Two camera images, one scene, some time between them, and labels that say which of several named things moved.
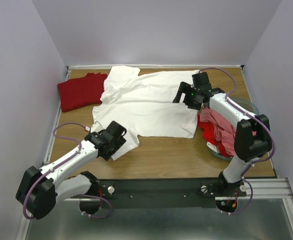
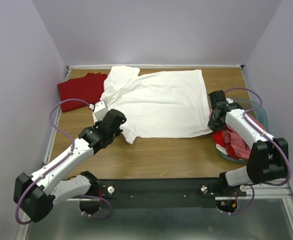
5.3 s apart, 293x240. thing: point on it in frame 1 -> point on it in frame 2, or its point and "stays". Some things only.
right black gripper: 185,88 -> 214,126
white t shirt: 133,105 stays
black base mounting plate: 161,193 stays
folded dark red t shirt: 82,92 stays
